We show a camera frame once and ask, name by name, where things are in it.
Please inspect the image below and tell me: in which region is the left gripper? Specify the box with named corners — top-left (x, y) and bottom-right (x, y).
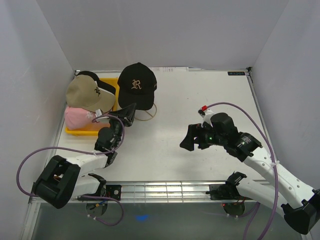
top-left (107, 102), bottom-right (137, 149)

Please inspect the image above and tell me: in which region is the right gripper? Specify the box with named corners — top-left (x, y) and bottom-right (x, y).
top-left (179, 121), bottom-right (226, 152)

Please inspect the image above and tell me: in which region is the black cap gold R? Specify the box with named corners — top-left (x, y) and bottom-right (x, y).
top-left (117, 62), bottom-right (157, 111)

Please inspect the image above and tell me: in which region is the beige cap black R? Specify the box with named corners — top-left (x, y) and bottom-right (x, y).
top-left (66, 75), bottom-right (116, 113)

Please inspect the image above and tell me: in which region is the pink cap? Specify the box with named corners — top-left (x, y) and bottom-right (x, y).
top-left (64, 106), bottom-right (110, 131)

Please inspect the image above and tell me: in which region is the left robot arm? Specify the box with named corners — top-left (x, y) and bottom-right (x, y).
top-left (31, 103), bottom-right (136, 209)

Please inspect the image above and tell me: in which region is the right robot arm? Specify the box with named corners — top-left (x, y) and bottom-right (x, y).
top-left (179, 110), bottom-right (320, 235)

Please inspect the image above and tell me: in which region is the yellow plastic bin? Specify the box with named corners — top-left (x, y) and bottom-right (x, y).
top-left (65, 78), bottom-right (119, 136)

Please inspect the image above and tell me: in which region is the white cap black brim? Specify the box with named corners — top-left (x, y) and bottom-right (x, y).
top-left (76, 70), bottom-right (116, 95)

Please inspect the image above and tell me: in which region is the paper label strip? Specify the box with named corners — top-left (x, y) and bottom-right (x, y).
top-left (150, 66), bottom-right (189, 73)

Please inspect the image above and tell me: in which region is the black corner label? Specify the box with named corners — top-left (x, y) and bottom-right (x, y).
top-left (227, 71), bottom-right (246, 76)

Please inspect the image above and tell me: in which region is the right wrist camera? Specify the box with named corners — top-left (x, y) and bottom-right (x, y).
top-left (198, 105), bottom-right (215, 127)

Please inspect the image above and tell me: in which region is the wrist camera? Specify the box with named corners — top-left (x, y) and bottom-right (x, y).
top-left (92, 109), bottom-right (109, 124)
top-left (198, 105), bottom-right (215, 127)

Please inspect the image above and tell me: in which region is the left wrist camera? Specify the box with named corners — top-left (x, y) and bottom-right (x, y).
top-left (92, 109), bottom-right (109, 124)

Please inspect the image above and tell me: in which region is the gold wire hat stand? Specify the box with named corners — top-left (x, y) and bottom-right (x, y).
top-left (134, 103), bottom-right (158, 122)

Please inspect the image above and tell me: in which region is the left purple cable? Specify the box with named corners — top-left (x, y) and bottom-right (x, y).
top-left (15, 115), bottom-right (126, 227)

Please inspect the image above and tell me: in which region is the purple cable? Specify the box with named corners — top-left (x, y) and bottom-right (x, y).
top-left (15, 115), bottom-right (126, 227)
top-left (206, 101), bottom-right (279, 240)

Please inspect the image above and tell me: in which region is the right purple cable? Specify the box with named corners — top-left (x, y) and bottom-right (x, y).
top-left (206, 101), bottom-right (279, 240)

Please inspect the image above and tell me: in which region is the aluminium front rail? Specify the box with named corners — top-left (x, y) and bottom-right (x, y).
top-left (30, 175), bottom-right (274, 208)

